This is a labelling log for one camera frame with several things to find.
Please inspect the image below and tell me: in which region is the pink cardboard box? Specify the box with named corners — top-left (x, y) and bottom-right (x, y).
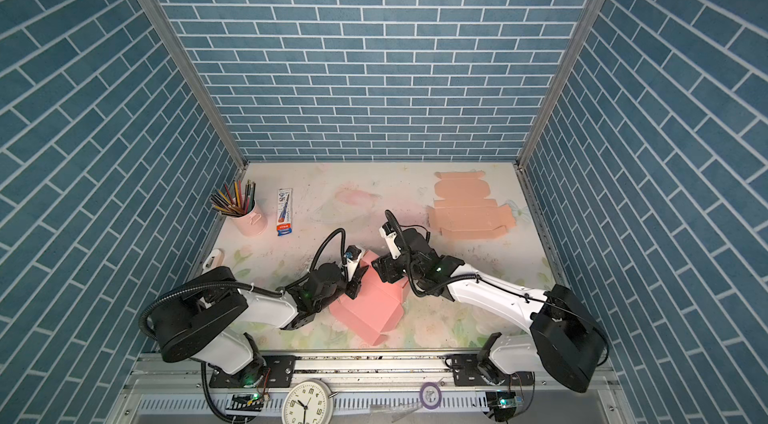
top-left (329, 251), bottom-right (408, 346)

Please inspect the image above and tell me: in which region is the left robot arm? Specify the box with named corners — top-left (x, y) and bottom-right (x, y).
top-left (138, 261), bottom-right (368, 388)

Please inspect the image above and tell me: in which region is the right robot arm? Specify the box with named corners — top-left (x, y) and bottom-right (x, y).
top-left (373, 224), bottom-right (610, 393)

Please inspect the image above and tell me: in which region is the tan flat cardboard box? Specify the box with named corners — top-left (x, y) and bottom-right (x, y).
top-left (427, 171), bottom-right (517, 240)

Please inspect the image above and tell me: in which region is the white blue pencil box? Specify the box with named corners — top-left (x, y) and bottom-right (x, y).
top-left (276, 188), bottom-right (293, 237)

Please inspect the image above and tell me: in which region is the pink metal pencil bucket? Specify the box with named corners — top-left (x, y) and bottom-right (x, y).
top-left (230, 203), bottom-right (268, 237)

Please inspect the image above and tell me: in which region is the white round object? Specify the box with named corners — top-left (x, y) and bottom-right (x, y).
top-left (202, 249), bottom-right (224, 273)

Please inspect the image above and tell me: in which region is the bundle of coloured pencils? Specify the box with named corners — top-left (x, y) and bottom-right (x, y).
top-left (209, 181), bottom-right (256, 218)

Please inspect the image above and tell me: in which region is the purple tape roll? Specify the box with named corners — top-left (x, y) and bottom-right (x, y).
top-left (419, 382), bottom-right (442, 411)

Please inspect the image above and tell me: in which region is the white wall clock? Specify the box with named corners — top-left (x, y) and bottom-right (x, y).
top-left (281, 379), bottom-right (334, 424)

